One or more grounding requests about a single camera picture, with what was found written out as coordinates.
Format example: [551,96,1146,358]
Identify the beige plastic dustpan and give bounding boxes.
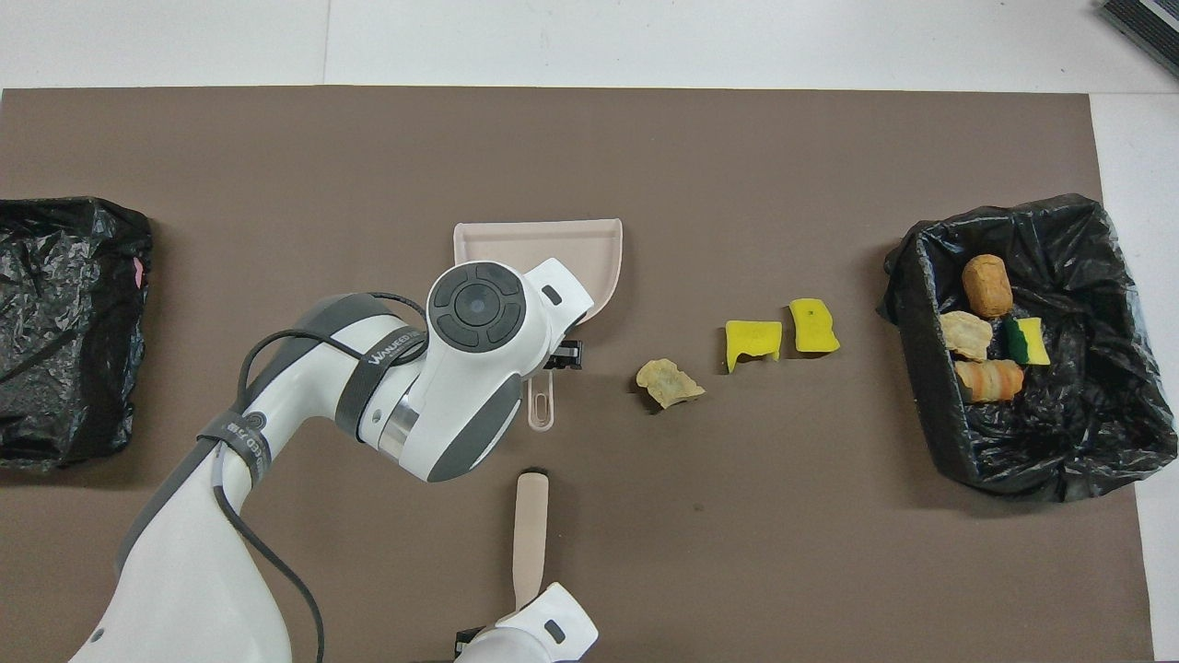
[453,218,624,432]

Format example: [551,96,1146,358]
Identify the beige hand brush black bristles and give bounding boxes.
[512,471,551,611]

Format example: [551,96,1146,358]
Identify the yellow notched sponge piece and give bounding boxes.
[724,320,784,375]

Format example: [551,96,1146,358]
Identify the yellow sponge piece dark dot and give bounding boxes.
[789,297,841,355]

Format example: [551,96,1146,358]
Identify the pale yellow foam chunk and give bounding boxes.
[939,310,995,362]

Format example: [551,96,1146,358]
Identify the pale greenish foam chunk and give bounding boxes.
[954,358,1026,404]

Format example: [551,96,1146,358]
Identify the orange brown foam chunk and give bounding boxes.
[962,253,1014,320]

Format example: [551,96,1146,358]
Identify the green and yellow sponge piece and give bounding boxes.
[1002,316,1051,366]

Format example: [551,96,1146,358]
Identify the black bag lined bin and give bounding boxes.
[0,196,154,473]
[877,193,1179,504]

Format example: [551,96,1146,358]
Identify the brown table mat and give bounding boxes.
[0,86,1155,663]

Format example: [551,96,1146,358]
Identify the dark ribbed box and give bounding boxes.
[1096,0,1179,53]

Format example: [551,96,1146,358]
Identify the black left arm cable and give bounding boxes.
[212,292,432,663]

